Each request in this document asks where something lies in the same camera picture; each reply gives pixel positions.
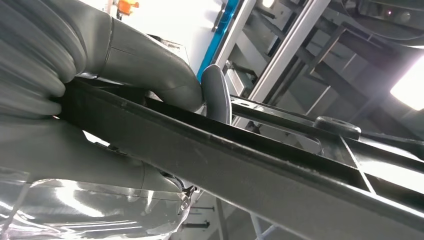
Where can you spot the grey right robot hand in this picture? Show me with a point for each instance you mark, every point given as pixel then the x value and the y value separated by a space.
pixel 149 66

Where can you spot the orange object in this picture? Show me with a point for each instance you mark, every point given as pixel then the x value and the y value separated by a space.
pixel 127 6

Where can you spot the blue panel edge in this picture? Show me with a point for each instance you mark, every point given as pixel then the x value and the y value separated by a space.
pixel 218 33

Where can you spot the silver metal beam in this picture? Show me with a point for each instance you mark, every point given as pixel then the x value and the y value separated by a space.
pixel 291 43

